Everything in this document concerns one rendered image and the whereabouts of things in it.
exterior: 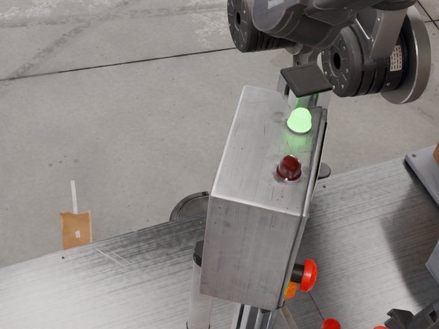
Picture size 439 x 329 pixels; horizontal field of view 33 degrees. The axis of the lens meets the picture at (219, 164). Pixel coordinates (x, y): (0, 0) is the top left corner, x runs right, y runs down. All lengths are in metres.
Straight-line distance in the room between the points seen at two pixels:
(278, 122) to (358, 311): 0.71
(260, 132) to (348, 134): 2.12
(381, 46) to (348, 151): 1.50
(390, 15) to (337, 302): 0.54
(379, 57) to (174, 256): 0.54
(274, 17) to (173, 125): 1.87
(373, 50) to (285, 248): 0.66
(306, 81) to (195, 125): 2.02
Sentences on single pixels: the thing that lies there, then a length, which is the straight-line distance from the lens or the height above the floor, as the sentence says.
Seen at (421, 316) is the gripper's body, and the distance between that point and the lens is 1.21.
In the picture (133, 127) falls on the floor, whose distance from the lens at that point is 2.81.
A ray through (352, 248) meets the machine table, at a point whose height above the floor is 0.83.
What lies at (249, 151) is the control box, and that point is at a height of 1.47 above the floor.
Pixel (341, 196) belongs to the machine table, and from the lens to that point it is 1.60.
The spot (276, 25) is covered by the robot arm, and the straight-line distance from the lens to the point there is 0.97.
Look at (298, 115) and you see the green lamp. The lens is 0.78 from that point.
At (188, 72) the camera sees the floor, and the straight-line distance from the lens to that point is 3.04.
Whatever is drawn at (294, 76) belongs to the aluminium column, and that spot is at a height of 1.50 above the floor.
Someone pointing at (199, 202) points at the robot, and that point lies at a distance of 2.28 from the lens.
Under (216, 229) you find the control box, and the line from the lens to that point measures 0.77.
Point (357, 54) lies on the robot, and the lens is 1.37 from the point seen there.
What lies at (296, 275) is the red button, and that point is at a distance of 0.86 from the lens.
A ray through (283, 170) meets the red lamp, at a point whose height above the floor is 1.49.
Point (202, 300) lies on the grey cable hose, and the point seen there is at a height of 1.19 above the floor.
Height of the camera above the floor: 2.04
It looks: 49 degrees down
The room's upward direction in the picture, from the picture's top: 7 degrees clockwise
